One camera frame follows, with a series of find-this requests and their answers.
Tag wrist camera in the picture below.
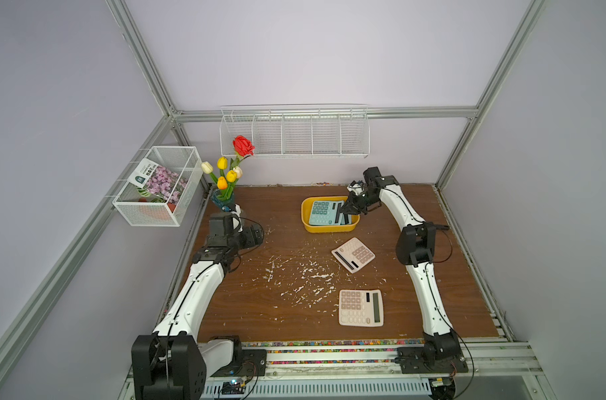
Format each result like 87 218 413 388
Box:
231 204 243 232
347 180 367 196

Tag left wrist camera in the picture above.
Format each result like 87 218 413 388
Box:
231 204 243 232

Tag teal calculator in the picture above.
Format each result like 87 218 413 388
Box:
334 213 353 226
308 200 343 226

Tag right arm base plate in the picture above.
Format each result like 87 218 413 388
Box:
394 345 470 375

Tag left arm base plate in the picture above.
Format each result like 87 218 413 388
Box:
213 349 267 378

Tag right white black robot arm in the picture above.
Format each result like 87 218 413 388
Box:
341 167 464 364

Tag purple flower pot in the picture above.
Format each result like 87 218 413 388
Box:
137 166 188 213

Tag black plastic scoop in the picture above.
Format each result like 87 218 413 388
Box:
420 221 450 237

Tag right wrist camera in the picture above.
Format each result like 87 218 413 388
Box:
347 180 367 196

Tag small circuit board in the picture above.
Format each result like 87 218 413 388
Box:
219 380 246 395

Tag glass vase with flowers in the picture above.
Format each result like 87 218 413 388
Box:
201 135 255 213

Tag yellow plastic storage box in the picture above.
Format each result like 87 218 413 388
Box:
301 196 360 233

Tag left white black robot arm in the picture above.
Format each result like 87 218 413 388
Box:
131 212 265 399

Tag pink calculator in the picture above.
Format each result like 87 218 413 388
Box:
331 238 376 274
338 289 384 328

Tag white wire side basket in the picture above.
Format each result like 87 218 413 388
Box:
112 146 202 228

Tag white wire wall shelf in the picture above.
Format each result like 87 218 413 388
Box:
219 103 371 158

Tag white paper label card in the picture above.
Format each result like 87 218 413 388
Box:
127 158 159 188

